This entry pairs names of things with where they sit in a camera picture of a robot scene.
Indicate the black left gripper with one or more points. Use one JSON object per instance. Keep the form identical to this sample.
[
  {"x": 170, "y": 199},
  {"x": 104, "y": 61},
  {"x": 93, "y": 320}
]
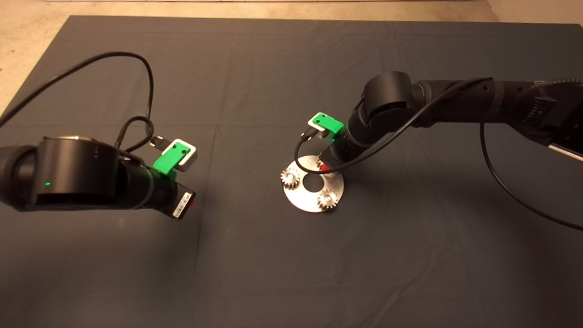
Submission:
[{"x": 168, "y": 198}]

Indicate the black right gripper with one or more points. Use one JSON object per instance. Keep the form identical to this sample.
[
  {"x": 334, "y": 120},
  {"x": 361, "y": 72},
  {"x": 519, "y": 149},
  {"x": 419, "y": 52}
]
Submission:
[{"x": 339, "y": 152}]

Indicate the steel planetary gear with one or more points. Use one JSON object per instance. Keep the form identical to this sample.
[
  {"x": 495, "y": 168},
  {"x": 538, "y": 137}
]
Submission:
[
  {"x": 328, "y": 199},
  {"x": 290, "y": 178}
]

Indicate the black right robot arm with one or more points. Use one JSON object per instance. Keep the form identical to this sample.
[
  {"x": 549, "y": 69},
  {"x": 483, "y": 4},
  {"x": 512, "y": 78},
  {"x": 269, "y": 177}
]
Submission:
[{"x": 455, "y": 100}]

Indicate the round metal carrier plate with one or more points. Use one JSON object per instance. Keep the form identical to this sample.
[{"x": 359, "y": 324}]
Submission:
[{"x": 300, "y": 198}]

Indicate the dark grey table cloth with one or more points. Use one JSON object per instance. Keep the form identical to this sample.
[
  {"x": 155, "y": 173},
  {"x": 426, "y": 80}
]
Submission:
[{"x": 273, "y": 68}]

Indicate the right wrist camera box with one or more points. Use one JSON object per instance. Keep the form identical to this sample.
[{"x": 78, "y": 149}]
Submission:
[{"x": 314, "y": 127}]

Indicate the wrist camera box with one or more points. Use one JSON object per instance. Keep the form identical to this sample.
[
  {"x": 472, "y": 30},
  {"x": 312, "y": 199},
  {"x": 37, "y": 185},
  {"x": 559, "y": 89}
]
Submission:
[
  {"x": 314, "y": 127},
  {"x": 190, "y": 159}
]

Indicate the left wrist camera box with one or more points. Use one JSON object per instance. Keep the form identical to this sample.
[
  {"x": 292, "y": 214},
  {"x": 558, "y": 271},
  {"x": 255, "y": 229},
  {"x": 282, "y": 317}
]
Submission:
[{"x": 190, "y": 159}]

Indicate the green right camera mount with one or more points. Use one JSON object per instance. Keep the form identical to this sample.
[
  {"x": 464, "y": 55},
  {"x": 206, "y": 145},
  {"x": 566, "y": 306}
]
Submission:
[{"x": 332, "y": 124}]

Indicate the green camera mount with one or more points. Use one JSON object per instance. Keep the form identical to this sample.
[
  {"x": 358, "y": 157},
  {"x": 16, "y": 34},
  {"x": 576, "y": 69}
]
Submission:
[
  {"x": 332, "y": 124},
  {"x": 168, "y": 161}
]

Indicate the green left camera mount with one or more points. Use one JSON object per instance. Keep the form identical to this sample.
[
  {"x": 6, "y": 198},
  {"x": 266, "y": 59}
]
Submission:
[{"x": 168, "y": 161}]

